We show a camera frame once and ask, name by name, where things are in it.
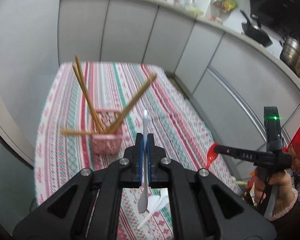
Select white plastic spoon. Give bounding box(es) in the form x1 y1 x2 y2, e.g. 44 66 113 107
138 109 148 213
147 188 169 212

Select red plastic spoon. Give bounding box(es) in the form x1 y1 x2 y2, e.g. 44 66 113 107
205 142 218 170

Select wooden chopstick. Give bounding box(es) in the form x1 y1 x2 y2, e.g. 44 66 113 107
61 129 97 135
106 74 157 134
73 61 103 133
75 55 104 134

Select white kitchen cabinets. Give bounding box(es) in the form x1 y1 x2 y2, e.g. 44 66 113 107
58 0 300 149

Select person right hand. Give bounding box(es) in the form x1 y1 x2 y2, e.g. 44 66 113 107
253 167 294 213

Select pink perforated utensil holder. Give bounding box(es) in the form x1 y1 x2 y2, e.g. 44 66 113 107
90 109 123 155

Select patterned striped tablecloth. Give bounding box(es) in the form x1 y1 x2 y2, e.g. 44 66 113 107
33 61 243 240

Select steel stock pot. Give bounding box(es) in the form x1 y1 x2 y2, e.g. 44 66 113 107
280 36 300 78

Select black wok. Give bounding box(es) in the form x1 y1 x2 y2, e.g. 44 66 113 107
239 9 273 48

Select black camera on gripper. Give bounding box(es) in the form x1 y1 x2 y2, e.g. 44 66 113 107
264 106 283 152

